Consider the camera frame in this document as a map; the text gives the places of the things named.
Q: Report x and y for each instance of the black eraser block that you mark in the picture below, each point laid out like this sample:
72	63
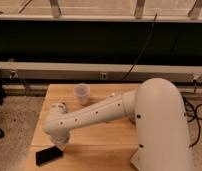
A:
47	155

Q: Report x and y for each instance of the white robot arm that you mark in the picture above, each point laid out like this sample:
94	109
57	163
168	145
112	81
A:
161	120

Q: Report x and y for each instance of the translucent plastic cup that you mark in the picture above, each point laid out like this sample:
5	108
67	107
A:
82	92

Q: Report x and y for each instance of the white paper card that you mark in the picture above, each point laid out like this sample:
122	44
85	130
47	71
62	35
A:
133	160

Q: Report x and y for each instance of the dark conveyor belt rail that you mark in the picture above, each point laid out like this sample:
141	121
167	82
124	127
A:
107	50

